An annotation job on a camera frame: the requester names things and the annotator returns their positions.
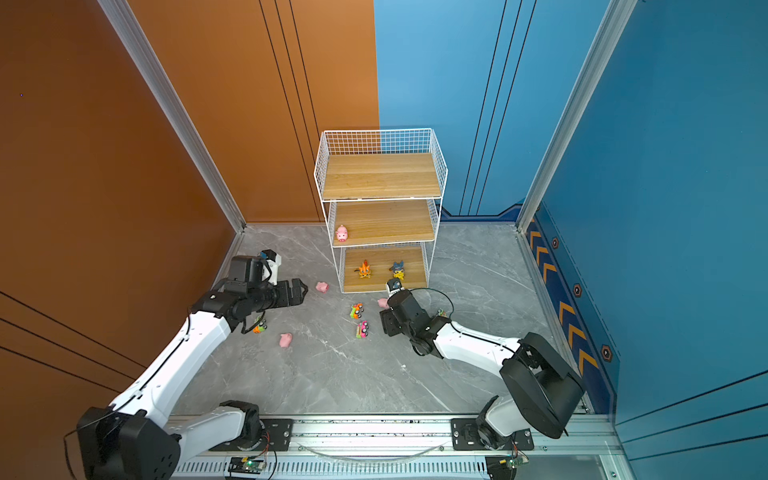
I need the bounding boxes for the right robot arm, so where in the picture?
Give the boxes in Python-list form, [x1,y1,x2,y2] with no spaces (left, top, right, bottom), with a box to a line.
[380,287,586,450]

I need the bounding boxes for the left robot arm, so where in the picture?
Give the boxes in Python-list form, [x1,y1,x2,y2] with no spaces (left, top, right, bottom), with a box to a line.
[72,250,309,479]

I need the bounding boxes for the pink toy truck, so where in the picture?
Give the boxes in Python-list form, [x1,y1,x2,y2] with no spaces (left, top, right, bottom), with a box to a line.
[356,321,369,339]

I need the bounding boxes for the grey hooded pikachu figure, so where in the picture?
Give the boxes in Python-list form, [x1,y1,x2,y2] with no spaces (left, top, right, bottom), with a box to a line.
[389,260,405,280]

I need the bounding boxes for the orange pikachu figure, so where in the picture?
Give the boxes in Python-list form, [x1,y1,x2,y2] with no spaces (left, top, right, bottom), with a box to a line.
[354,260,372,279]

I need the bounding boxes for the left circuit board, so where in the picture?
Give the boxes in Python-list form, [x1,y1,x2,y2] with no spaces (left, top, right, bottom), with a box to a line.
[227,456,268,477]

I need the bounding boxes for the circuit board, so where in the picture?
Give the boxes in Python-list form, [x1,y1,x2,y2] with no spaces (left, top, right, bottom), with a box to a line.
[485,452,530,480]
[227,456,268,477]

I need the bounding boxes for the right circuit board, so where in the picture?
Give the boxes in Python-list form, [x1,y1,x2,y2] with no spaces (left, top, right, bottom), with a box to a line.
[485,452,530,480]

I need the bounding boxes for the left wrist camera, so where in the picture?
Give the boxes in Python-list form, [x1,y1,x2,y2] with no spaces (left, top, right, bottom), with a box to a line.
[259,249,282,286]

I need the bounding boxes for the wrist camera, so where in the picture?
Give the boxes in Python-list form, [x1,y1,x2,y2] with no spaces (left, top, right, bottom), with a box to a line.
[386,277,403,297]
[259,249,282,286]

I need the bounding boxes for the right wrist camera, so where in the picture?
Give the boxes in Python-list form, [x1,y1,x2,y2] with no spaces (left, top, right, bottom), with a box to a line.
[386,277,403,297]

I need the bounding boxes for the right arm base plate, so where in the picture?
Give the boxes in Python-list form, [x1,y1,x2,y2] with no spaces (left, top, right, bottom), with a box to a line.
[450,418,535,452]

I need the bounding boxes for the white wire wooden shelf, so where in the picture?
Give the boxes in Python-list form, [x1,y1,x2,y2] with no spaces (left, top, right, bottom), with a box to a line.
[314,128,448,294]

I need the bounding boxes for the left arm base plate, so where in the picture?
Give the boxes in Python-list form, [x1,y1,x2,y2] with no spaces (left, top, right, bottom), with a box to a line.
[211,418,294,453]

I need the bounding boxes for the aluminium rail frame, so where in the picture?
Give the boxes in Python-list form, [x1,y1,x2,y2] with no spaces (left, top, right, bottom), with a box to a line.
[174,412,634,479]

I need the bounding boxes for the left aluminium corner post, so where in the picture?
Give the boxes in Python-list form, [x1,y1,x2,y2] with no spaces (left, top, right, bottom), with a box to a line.
[95,0,248,233]

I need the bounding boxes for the aluminium corner post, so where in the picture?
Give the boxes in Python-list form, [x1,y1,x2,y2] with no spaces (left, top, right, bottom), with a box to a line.
[515,0,640,234]
[95,0,248,233]

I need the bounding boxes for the right aluminium corner post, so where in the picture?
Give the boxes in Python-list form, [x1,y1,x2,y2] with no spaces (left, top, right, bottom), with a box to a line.
[515,0,640,234]

